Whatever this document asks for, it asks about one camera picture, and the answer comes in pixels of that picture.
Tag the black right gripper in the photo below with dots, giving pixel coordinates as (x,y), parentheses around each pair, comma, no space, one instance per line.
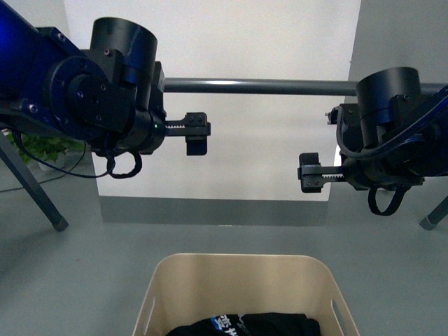
(361,174)

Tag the beige plastic laundry hamper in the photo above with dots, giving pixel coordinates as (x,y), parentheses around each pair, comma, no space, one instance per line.
(189,287)

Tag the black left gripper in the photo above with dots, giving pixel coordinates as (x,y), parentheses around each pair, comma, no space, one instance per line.
(150,128)

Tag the grey rack leg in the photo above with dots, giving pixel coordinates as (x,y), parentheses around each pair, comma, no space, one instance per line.
(431,221)
(22,173)

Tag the green potted plant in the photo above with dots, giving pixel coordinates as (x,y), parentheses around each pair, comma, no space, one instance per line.
(51,150)

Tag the blue right robot arm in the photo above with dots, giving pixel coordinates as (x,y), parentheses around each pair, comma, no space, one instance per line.
(394,136)

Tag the blue left robot arm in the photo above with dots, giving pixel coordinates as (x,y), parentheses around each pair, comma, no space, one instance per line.
(110,95)

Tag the grey right rack leg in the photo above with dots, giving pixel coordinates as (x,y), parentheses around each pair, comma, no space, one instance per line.
(431,221)

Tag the grey clothes hanger rail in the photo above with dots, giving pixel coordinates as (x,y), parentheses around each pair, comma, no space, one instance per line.
(260,86)

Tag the grey left rack leg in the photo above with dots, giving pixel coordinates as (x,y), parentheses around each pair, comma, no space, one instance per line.
(22,173)

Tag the black printed t-shirt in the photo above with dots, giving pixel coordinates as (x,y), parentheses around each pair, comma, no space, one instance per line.
(251,324)

